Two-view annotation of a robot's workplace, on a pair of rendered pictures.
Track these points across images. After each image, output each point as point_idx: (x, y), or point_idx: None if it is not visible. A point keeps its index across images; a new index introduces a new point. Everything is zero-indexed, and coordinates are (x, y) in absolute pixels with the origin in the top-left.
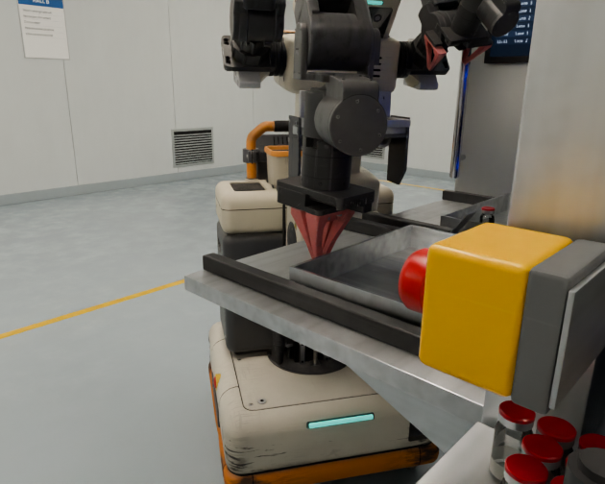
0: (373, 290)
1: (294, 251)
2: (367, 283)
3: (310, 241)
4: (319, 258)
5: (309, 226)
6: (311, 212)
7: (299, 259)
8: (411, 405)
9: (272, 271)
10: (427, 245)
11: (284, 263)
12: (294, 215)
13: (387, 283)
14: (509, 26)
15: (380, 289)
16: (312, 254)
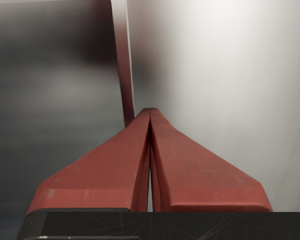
0: (15, 130)
1: None
2: (54, 146)
3: (145, 132)
4: (124, 114)
5: (122, 162)
6: (75, 216)
7: (268, 145)
8: None
9: (280, 55)
10: None
11: (283, 110)
12: (227, 176)
13: (30, 170)
14: None
15: (11, 143)
16: (151, 116)
